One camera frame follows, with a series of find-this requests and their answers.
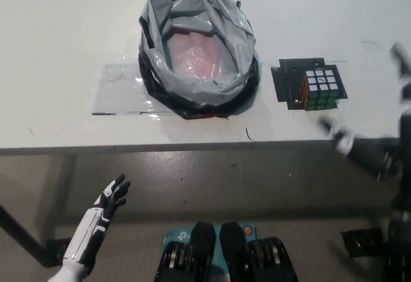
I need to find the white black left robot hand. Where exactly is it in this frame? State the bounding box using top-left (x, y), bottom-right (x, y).
top-left (62, 173), bottom-right (132, 269)

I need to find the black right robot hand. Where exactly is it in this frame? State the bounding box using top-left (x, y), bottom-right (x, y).
top-left (317, 40), bottom-right (411, 182)

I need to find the Rubik's cube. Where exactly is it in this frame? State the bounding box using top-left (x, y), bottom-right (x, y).
top-left (301, 69), bottom-right (340, 112)

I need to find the grey black plastic bag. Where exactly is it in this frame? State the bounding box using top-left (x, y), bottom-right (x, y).
top-left (138, 0), bottom-right (260, 121)

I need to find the pink plastic bag lining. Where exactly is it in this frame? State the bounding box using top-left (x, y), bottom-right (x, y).
top-left (168, 31), bottom-right (237, 80)

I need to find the black table foot plate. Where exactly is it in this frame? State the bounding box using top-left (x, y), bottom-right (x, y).
top-left (340, 227), bottom-right (391, 258)
top-left (46, 236), bottom-right (73, 267)

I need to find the black diagonal table leg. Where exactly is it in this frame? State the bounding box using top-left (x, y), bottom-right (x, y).
top-left (0, 203), bottom-right (49, 267)

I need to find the black tape square marker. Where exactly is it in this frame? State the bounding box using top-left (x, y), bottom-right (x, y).
top-left (271, 57), bottom-right (349, 111)

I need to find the clear tape patch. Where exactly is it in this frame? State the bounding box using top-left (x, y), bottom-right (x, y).
top-left (91, 62), bottom-right (180, 116)

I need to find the robot body black teal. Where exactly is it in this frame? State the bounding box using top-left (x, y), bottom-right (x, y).
top-left (155, 220), bottom-right (299, 282)

